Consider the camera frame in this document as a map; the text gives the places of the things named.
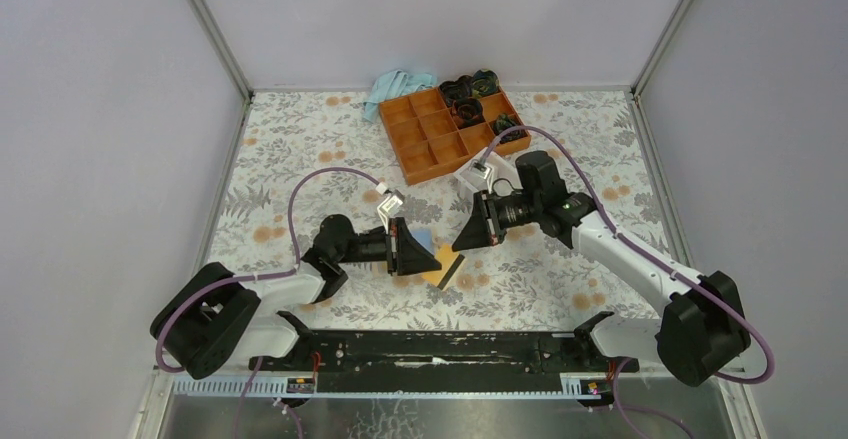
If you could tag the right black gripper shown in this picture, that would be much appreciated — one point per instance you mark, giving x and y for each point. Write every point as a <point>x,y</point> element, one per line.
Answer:
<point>483,228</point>

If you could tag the dark rolled band middle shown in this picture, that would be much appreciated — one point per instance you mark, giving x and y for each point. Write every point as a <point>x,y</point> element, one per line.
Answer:
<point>467,112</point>

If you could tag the dark rolled band right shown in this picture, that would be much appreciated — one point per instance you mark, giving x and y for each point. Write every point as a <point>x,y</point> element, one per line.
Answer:
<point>507,126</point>

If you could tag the dark rolled band top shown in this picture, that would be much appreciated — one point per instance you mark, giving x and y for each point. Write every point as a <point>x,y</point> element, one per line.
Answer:
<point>455,90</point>

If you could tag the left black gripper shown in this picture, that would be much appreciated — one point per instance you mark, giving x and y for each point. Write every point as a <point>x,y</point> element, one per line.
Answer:
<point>404,253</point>

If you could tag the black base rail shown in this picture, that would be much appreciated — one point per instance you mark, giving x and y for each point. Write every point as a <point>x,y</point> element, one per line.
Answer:
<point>431,362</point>

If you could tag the dark rolled band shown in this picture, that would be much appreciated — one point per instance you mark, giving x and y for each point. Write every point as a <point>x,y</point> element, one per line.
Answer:
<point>455,90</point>
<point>467,112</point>
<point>507,126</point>

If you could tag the orange compartment tray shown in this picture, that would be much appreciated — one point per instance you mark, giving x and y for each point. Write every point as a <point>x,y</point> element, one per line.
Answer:
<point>426,137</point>

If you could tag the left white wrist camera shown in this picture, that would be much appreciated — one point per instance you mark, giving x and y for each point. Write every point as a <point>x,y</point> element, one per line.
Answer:
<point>389,206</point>

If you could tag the dark rolled band corner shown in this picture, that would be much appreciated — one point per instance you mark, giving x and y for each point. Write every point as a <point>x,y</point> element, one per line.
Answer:
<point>484,83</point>

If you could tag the beige card holder wallet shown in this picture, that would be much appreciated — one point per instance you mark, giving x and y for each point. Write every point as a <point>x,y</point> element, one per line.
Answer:
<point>424,237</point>

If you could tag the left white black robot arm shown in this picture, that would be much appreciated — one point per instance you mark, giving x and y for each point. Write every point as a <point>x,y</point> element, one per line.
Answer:
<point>218,318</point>

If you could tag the light blue cloth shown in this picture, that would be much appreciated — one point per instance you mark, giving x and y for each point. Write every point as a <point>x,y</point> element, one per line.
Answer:
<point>392,85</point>

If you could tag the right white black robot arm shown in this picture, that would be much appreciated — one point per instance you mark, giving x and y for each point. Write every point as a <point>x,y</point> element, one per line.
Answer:
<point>698,330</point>

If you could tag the white card box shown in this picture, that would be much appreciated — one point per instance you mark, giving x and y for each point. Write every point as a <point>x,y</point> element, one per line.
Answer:
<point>506,181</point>

